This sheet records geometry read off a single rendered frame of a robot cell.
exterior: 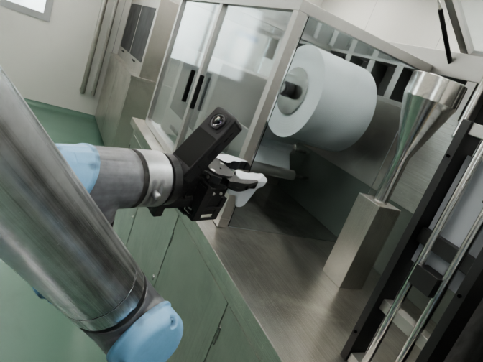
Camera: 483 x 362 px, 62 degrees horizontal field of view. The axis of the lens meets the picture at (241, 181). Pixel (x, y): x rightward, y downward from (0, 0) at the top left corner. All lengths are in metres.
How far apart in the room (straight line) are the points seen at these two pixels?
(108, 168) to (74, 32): 5.14
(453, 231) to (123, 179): 0.60
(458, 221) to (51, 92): 5.26
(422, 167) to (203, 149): 0.99
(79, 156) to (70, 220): 0.16
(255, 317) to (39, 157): 0.73
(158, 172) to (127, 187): 0.05
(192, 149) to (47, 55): 5.09
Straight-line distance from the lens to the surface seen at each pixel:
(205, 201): 0.59
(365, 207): 1.19
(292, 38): 1.18
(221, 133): 0.56
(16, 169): 0.27
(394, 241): 1.46
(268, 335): 0.90
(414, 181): 1.44
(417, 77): 1.16
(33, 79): 5.67
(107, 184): 0.47
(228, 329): 1.09
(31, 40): 5.60
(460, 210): 0.83
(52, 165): 0.28
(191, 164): 0.55
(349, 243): 1.22
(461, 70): 1.47
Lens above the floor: 1.40
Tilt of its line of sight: 16 degrees down
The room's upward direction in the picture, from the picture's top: 21 degrees clockwise
